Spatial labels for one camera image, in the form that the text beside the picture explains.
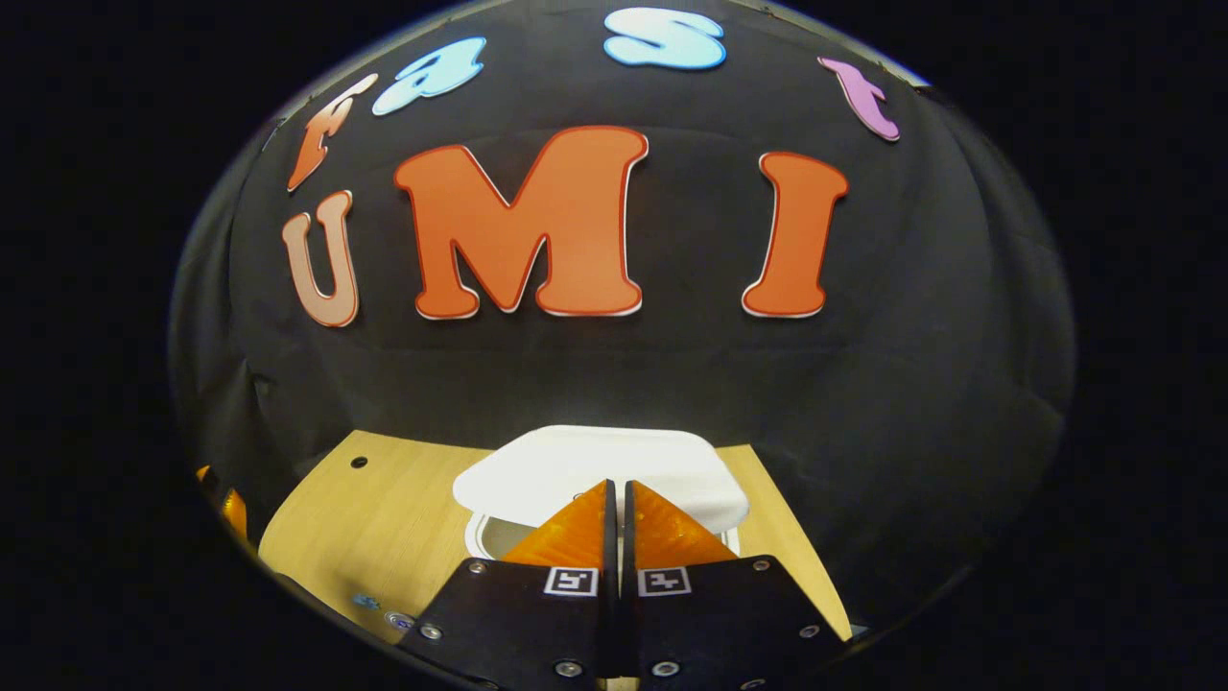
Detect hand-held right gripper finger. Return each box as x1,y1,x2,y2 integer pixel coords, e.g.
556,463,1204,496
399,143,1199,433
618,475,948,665
396,478,620,691
624,479,853,691

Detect white desktop garbage bin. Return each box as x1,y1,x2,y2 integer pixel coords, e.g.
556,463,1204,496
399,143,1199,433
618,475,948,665
453,425,751,562

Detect wooden desktop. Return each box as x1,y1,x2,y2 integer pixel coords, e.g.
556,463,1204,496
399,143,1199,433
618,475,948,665
259,430,853,691

